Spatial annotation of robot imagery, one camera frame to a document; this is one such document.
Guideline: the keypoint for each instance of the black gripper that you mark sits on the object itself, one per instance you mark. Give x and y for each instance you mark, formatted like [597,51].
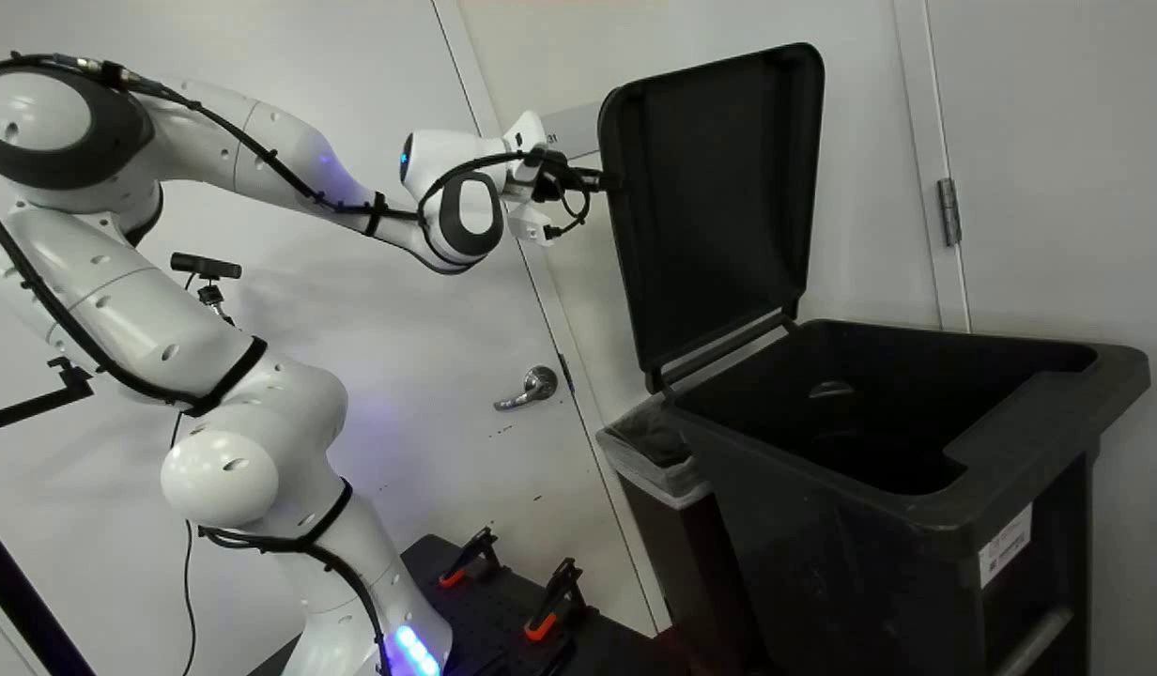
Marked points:
[546,174]

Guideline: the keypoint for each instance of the black hinged dustbin lid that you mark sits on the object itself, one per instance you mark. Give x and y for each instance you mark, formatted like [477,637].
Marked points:
[714,200]

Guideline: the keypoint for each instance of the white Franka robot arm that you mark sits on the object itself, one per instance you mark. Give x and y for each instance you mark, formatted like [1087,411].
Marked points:
[104,303]

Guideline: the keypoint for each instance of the large black wheeled dustbin body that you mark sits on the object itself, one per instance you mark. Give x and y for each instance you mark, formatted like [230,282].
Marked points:
[854,565]

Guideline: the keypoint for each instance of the clear plastic bin liner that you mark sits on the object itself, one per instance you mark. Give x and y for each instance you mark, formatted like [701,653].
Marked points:
[660,481]

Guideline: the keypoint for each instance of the metal door hinge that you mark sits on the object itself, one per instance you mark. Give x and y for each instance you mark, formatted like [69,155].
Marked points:
[948,213]

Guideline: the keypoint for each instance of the small brown waste bin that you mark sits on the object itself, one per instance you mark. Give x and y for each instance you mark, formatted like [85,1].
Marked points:
[679,565]

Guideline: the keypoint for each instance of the white sticker label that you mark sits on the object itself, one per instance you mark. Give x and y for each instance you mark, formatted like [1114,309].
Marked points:
[1004,545]

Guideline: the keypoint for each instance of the black angled stand bar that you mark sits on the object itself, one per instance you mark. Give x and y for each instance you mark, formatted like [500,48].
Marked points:
[35,402]

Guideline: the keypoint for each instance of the black tripod leg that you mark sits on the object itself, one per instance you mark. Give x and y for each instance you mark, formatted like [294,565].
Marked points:
[29,602]

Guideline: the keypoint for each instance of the black camera on stand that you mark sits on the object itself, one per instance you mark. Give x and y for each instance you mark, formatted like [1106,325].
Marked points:
[204,263]

